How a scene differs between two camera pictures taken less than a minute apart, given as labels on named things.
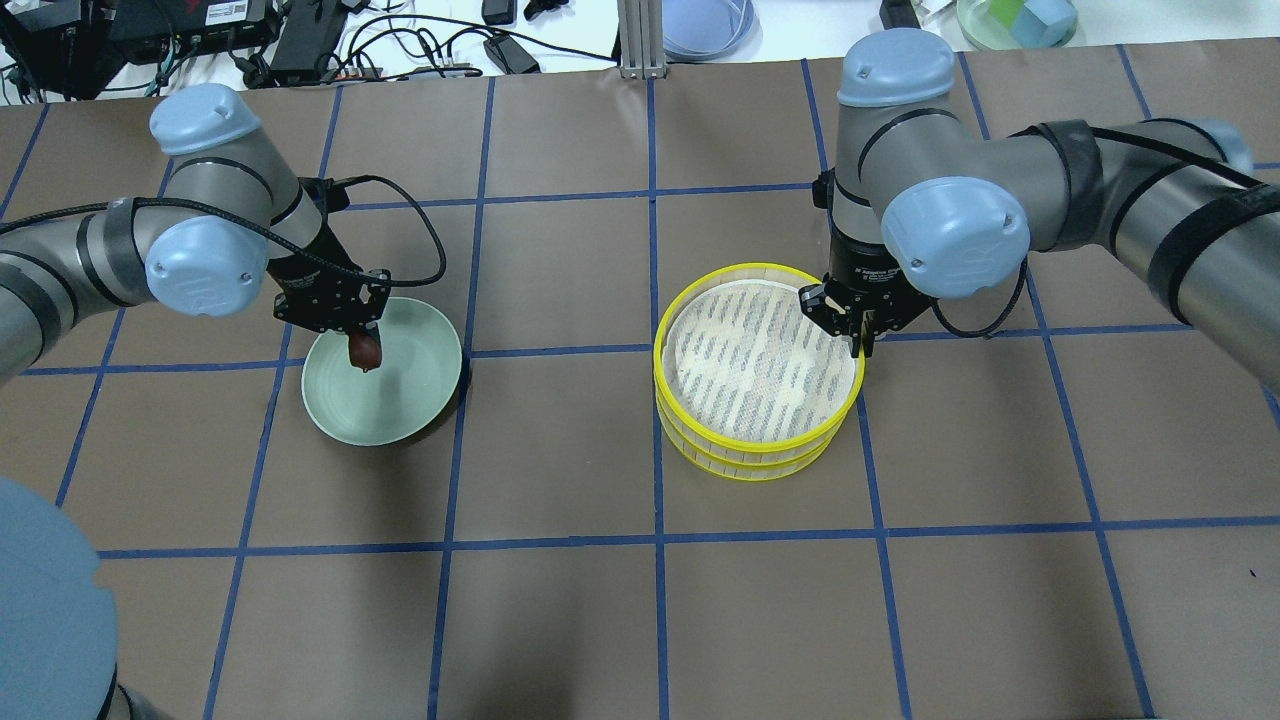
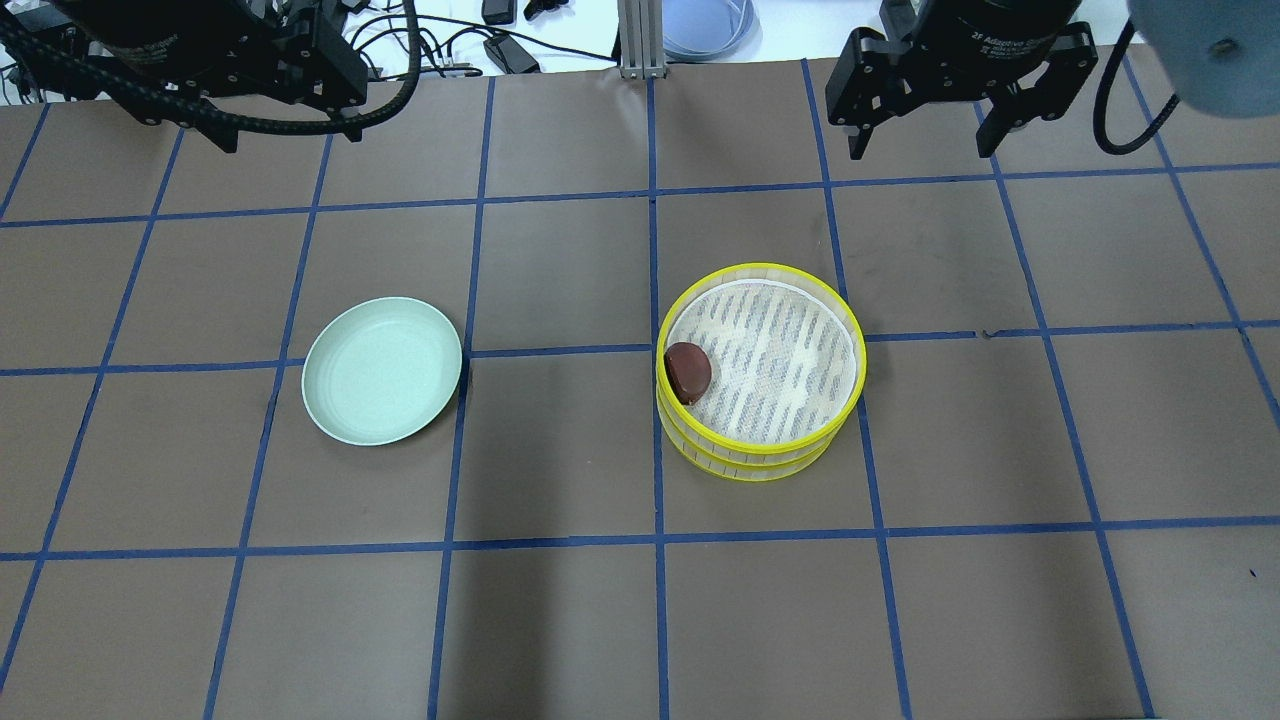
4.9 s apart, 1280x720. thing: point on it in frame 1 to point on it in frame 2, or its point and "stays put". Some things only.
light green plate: (402, 397) stays put
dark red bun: (364, 351) to (688, 370)
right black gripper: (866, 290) to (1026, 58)
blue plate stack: (711, 30) stays put
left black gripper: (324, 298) to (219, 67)
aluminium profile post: (641, 39) stays put
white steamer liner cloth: (748, 360) stays put
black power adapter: (507, 54) stays put
